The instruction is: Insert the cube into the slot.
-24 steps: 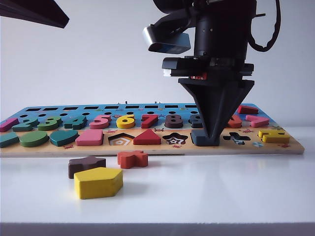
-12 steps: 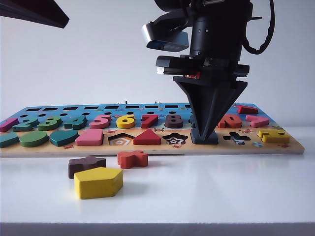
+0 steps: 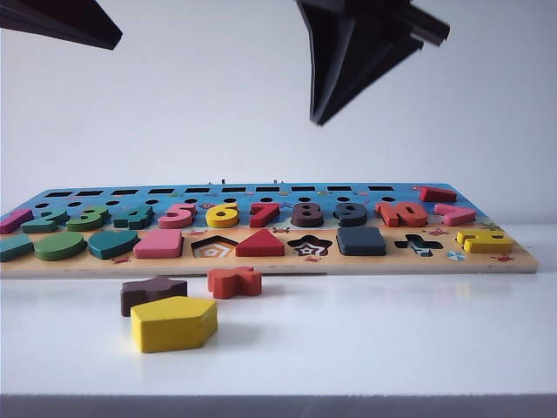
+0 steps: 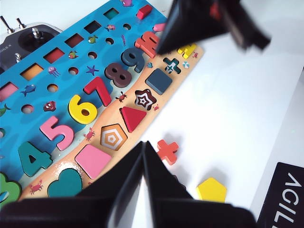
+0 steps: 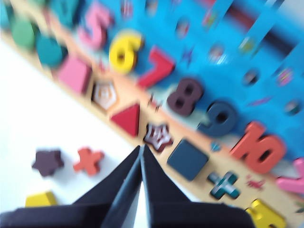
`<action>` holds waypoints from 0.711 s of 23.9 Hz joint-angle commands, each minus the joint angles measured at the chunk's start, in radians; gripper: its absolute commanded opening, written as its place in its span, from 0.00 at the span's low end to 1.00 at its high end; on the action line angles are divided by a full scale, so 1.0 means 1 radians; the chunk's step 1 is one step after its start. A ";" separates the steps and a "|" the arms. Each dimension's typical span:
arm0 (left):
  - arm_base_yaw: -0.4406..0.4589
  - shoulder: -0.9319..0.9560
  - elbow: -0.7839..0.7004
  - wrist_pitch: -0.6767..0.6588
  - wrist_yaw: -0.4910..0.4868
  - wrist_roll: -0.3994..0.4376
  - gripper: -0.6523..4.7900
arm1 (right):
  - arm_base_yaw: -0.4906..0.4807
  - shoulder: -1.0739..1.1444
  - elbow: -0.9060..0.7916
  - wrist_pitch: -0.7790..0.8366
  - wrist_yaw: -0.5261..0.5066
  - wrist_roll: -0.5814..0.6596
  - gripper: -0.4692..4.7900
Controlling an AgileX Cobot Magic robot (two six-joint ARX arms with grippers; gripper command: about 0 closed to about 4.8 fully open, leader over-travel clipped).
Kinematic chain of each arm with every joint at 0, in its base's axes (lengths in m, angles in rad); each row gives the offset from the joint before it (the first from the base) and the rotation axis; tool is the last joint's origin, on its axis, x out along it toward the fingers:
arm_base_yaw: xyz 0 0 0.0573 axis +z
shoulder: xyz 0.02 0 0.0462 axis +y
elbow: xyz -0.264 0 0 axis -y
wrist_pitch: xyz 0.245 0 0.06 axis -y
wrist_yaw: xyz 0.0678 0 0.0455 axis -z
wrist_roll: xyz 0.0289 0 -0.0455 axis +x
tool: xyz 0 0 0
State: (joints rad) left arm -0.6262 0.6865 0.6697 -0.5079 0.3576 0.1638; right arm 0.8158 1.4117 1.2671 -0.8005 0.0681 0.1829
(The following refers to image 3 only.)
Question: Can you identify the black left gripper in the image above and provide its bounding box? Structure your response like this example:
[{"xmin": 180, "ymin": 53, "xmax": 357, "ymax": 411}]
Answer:
[{"xmin": 0, "ymin": 0, "xmax": 124, "ymax": 53}]

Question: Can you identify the red maths sign piece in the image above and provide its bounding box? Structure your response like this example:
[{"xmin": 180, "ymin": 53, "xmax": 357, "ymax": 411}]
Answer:
[{"xmin": 419, "ymin": 185, "xmax": 458, "ymax": 204}]

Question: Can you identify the green oval block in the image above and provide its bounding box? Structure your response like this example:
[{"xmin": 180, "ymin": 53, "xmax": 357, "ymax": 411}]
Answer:
[{"xmin": 33, "ymin": 231, "xmax": 87, "ymax": 262}]

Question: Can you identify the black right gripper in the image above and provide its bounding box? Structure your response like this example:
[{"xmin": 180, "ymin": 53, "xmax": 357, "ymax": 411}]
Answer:
[{"xmin": 297, "ymin": 0, "xmax": 452, "ymax": 128}]

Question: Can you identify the wooden number shape puzzle board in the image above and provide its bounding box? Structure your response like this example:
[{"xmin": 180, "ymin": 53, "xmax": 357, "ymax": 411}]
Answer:
[{"xmin": 0, "ymin": 182, "xmax": 540, "ymax": 280}]

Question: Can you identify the orange number ten piece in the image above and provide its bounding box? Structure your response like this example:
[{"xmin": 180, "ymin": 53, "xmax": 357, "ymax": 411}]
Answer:
[{"xmin": 374, "ymin": 201, "xmax": 430, "ymax": 228}]

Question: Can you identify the dark teal number four piece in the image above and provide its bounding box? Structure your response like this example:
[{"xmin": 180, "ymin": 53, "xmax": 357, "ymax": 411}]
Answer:
[{"xmin": 112, "ymin": 204, "xmax": 154, "ymax": 231}]

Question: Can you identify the pink maths sign piece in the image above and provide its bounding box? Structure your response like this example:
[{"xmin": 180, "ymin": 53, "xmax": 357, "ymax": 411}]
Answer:
[{"xmin": 433, "ymin": 203, "xmax": 475, "ymax": 226}]

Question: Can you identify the yellow number six piece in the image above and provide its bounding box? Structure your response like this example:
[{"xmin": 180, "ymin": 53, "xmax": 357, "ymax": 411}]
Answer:
[{"xmin": 205, "ymin": 202, "xmax": 239, "ymax": 229}]

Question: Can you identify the pink trapezoid block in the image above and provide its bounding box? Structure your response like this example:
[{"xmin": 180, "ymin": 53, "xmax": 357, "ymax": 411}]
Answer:
[{"xmin": 132, "ymin": 228, "xmax": 183, "ymax": 260}]

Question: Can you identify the yellow maths sign piece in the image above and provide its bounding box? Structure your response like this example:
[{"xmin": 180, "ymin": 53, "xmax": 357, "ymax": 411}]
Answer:
[{"xmin": 455, "ymin": 229, "xmax": 513, "ymax": 254}]

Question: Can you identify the teal heart block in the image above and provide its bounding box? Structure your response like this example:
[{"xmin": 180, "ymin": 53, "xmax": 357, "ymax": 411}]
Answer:
[{"xmin": 87, "ymin": 229, "xmax": 140, "ymax": 260}]

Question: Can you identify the dark blue square block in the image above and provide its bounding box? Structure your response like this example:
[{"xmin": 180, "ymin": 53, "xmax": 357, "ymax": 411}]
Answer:
[{"xmin": 336, "ymin": 226, "xmax": 388, "ymax": 257}]

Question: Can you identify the red triangle block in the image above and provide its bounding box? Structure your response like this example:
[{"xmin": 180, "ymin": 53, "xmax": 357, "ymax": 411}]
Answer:
[{"xmin": 234, "ymin": 228, "xmax": 286, "ymax": 258}]

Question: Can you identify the brown number eight piece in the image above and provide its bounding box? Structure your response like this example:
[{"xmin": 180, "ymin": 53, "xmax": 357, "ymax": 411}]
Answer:
[{"xmin": 290, "ymin": 201, "xmax": 325, "ymax": 228}]

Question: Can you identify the pink number five piece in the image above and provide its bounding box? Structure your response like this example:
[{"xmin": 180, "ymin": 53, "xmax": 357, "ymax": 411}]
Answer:
[{"xmin": 158, "ymin": 202, "xmax": 198, "ymax": 230}]

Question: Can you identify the red number seven piece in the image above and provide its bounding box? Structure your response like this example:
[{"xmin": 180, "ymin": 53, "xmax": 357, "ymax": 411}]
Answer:
[{"xmin": 248, "ymin": 202, "xmax": 285, "ymax": 229}]

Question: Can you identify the orange cross block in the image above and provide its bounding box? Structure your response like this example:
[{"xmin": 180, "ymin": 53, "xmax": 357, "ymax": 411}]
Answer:
[{"xmin": 206, "ymin": 266, "xmax": 264, "ymax": 300}]

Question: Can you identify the teal number two piece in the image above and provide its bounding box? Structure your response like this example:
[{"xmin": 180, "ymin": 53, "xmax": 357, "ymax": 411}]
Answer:
[{"xmin": 21, "ymin": 207, "xmax": 70, "ymax": 234}]

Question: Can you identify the teal parallelogram block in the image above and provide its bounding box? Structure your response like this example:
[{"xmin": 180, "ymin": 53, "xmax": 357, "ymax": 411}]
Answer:
[{"xmin": 0, "ymin": 234, "xmax": 35, "ymax": 263}]

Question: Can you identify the yellow pentagon block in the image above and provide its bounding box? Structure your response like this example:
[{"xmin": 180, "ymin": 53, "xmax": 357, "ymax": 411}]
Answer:
[{"xmin": 130, "ymin": 295, "xmax": 218, "ymax": 354}]

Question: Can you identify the pink number one piece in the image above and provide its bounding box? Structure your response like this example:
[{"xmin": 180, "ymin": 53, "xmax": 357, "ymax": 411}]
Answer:
[{"xmin": 0, "ymin": 208, "xmax": 35, "ymax": 235}]

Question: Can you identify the brown star block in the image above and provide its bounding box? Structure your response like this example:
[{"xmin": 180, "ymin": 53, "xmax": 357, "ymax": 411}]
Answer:
[{"xmin": 119, "ymin": 275, "xmax": 188, "ymax": 318}]

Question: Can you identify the dark grey number nine piece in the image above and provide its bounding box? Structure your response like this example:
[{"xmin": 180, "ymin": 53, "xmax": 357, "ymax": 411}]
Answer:
[{"xmin": 332, "ymin": 202, "xmax": 369, "ymax": 228}]

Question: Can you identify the green number three piece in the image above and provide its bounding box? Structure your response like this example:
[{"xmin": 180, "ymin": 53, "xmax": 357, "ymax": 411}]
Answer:
[{"xmin": 65, "ymin": 206, "xmax": 110, "ymax": 233}]

